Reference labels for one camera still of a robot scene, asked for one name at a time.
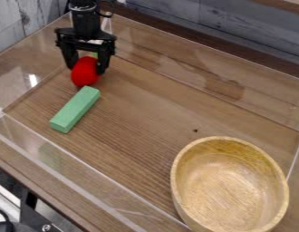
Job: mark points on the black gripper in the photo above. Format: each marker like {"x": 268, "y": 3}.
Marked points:
{"x": 98, "y": 42}

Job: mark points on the red plush strawberry toy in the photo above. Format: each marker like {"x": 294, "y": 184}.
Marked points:
{"x": 83, "y": 71}

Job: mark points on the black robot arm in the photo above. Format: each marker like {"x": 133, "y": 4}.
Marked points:
{"x": 85, "y": 16}

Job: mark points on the green rectangular block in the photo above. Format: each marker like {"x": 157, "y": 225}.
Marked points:
{"x": 74, "y": 109}

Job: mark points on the wooden oval bowl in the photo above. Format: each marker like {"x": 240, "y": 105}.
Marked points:
{"x": 227, "y": 186}

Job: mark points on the clear acrylic corner bracket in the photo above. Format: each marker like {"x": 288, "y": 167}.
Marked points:
{"x": 105, "y": 25}

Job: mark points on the clear acrylic enclosure wall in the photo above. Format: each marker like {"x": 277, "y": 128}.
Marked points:
{"x": 169, "y": 92}

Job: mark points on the black metal table frame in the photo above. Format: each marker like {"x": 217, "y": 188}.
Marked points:
{"x": 38, "y": 216}

